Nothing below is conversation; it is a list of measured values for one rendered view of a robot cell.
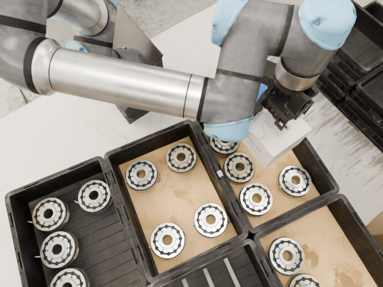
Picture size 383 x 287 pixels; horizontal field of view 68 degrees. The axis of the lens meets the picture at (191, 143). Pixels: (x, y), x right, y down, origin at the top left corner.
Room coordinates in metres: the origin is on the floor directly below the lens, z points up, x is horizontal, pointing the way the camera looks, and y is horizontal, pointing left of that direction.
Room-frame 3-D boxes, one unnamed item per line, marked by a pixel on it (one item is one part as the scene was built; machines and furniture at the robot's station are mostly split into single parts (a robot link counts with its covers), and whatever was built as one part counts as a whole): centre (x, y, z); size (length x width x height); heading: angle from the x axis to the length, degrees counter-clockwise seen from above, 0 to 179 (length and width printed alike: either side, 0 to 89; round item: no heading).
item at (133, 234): (0.18, 0.06, 0.92); 0.40 x 0.30 x 0.02; 23
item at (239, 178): (0.27, -0.15, 0.86); 0.10 x 0.10 x 0.01
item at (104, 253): (0.06, 0.33, 0.87); 0.40 x 0.30 x 0.11; 23
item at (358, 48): (1.07, -0.87, 0.37); 0.40 x 0.30 x 0.45; 34
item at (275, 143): (0.33, -0.18, 1.09); 0.20 x 0.12 x 0.09; 34
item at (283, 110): (0.30, -0.20, 1.25); 0.09 x 0.08 x 0.12; 34
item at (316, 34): (0.31, -0.19, 1.41); 0.09 x 0.08 x 0.11; 75
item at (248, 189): (0.17, -0.20, 0.86); 0.10 x 0.10 x 0.01
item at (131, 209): (0.18, 0.06, 0.87); 0.40 x 0.30 x 0.11; 23
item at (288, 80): (0.31, -0.19, 1.33); 0.08 x 0.08 x 0.05
